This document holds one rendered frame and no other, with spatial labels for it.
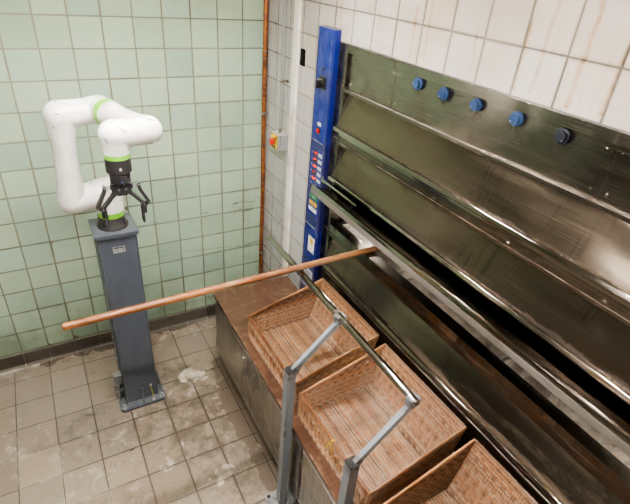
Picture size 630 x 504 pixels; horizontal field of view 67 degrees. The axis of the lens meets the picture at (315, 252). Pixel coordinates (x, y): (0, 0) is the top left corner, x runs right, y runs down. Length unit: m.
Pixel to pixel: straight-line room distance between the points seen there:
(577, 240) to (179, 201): 2.42
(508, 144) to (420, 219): 0.52
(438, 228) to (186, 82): 1.76
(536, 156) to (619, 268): 0.41
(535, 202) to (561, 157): 0.16
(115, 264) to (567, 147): 2.07
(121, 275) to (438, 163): 1.68
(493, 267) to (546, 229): 0.27
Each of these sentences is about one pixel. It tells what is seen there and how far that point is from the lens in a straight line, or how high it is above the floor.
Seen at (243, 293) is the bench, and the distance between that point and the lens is 3.08.
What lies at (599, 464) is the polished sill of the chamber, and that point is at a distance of 1.82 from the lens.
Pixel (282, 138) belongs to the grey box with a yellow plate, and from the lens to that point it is 2.95.
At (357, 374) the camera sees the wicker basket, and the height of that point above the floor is 0.71.
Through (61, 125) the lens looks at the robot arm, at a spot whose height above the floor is 1.76.
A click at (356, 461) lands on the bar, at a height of 0.96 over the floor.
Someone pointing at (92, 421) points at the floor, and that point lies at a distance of 3.27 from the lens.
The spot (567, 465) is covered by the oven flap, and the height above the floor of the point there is 1.05.
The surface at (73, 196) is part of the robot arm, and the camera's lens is 2.42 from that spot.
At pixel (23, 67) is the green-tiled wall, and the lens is 2.92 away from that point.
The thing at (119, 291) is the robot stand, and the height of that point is 0.85.
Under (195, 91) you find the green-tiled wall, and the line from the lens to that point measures 3.07.
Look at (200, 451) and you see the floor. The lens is 3.00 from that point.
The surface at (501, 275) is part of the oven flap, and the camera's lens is 1.78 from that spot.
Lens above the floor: 2.41
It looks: 31 degrees down
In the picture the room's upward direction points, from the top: 5 degrees clockwise
